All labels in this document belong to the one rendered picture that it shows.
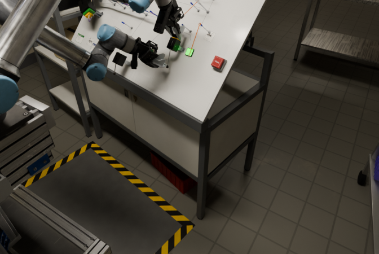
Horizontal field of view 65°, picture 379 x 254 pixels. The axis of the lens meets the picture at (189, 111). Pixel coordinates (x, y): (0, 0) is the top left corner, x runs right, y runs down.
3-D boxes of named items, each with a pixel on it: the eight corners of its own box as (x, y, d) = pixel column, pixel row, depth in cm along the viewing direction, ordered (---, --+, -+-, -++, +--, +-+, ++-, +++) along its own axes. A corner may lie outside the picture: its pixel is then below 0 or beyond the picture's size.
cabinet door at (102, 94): (135, 134, 202) (129, 85, 177) (89, 101, 230) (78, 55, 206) (137, 132, 203) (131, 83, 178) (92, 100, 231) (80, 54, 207)
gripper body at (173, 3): (185, 17, 142) (177, -5, 133) (175, 29, 139) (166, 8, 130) (173, 14, 146) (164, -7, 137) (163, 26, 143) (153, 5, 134)
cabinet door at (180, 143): (197, 178, 173) (198, 127, 148) (135, 135, 201) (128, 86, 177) (199, 175, 174) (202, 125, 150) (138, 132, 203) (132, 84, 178)
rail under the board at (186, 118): (201, 134, 144) (201, 123, 140) (70, 55, 205) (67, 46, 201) (208, 128, 147) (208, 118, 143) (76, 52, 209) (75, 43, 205)
